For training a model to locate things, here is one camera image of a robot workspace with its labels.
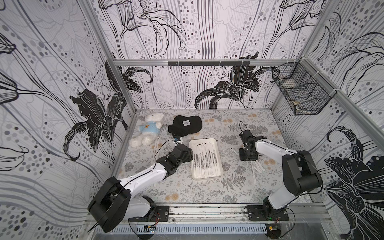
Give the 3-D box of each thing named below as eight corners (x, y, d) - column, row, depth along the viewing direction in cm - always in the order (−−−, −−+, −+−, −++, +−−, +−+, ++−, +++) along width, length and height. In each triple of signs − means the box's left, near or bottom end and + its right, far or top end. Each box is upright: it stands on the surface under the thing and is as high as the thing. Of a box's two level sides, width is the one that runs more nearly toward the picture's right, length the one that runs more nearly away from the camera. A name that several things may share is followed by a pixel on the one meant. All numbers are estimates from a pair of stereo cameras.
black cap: (169, 136, 105) (167, 131, 100) (171, 120, 115) (170, 115, 110) (202, 136, 105) (202, 131, 100) (201, 120, 115) (201, 115, 110)
